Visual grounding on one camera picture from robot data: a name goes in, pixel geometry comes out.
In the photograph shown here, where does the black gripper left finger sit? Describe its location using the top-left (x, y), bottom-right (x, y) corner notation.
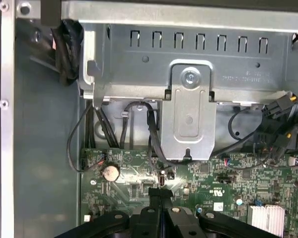
top-left (53, 187), bottom-right (162, 238)

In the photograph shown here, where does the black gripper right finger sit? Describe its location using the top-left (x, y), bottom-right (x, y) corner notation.
top-left (160, 188), bottom-right (283, 238)

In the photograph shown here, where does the green motherboard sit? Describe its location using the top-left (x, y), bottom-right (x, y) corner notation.
top-left (79, 148), bottom-right (298, 238)

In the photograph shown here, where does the round coin cell battery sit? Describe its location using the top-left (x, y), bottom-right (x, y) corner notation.
top-left (100, 165), bottom-right (121, 182)

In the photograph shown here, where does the silver finned heat sink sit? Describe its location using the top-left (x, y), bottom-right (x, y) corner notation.
top-left (247, 204), bottom-right (286, 238)

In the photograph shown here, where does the black PC case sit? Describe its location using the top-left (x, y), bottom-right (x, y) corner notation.
top-left (0, 0), bottom-right (298, 238)

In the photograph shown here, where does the black power connector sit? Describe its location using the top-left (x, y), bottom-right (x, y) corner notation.
top-left (273, 131), bottom-right (293, 159)
top-left (262, 93), bottom-right (295, 119)

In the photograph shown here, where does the silver metal drive cage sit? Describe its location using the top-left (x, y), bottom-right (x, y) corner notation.
top-left (79, 19), bottom-right (298, 107)

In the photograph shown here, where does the black flat cable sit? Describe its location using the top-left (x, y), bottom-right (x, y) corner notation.
top-left (120, 100), bottom-right (179, 167)

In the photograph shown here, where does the silver cage bracket plate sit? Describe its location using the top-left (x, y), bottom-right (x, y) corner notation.
top-left (160, 59), bottom-right (217, 161)

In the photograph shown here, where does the thin black wire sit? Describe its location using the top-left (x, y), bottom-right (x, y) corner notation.
top-left (66, 101), bottom-right (95, 173)
top-left (227, 106), bottom-right (267, 150)

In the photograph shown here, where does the silver bracket screw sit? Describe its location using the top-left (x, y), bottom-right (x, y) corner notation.
top-left (181, 69), bottom-right (201, 87)

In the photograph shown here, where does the thick black cable bundle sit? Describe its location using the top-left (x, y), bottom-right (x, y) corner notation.
top-left (51, 19), bottom-right (85, 86)

